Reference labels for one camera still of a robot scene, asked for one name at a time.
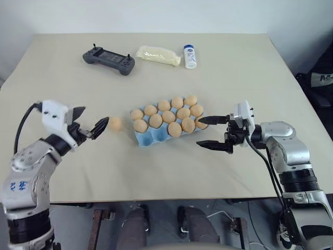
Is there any dark rounded shape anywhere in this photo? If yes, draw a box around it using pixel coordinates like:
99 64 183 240
121 207 151 250
177 205 221 250

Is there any black bag with white letters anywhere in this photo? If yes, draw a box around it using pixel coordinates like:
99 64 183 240
295 43 333 110

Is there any tan egg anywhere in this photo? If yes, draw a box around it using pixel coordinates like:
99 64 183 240
184 95 199 107
190 104 204 118
181 117 196 133
133 119 149 133
195 116 209 130
144 104 158 117
168 122 183 138
158 99 172 112
176 107 191 120
171 96 185 109
149 114 163 129
162 110 176 124
130 109 145 121
107 117 122 131

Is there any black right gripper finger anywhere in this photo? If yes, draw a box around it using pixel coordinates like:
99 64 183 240
196 140 234 155
199 115 230 125

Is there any black and white sneaker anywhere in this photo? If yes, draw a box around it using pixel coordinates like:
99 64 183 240
278 221 297 250

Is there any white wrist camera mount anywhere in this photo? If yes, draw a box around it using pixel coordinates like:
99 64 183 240
41 99 79 152
233 100 257 149

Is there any blue egg carton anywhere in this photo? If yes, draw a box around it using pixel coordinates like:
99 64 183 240
129 96 209 146

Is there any rusty metal table leg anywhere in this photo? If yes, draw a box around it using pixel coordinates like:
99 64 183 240
232 218 248 250
87 209 105 250

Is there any white floor cable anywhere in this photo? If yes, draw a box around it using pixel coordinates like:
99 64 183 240
207 209 235 222

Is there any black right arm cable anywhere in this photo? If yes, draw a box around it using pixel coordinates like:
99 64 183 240
263 145 287 198
245 135 287 209

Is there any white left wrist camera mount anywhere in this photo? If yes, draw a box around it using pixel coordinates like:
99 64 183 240
41 99 79 152

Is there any grey handheld remote controller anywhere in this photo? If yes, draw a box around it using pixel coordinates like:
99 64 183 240
82 43 136 77

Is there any clear bag of pale filling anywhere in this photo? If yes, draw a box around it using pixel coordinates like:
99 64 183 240
134 45 182 68

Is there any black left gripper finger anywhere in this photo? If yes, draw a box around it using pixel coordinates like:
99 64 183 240
73 106 87 122
88 117 110 141

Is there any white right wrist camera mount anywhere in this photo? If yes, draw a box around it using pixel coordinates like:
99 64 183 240
233 100 257 149

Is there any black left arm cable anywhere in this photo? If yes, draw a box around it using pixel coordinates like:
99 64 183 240
13 101 44 155

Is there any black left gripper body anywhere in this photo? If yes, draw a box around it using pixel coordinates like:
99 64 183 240
67 120 94 144

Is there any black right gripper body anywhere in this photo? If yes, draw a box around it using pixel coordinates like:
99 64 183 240
223 113 248 148

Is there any white bottle with blue cap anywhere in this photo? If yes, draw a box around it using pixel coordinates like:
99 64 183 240
183 44 198 70

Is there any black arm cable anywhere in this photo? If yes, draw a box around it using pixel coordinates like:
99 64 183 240
245 135 287 209
263 145 287 198
13 101 44 155

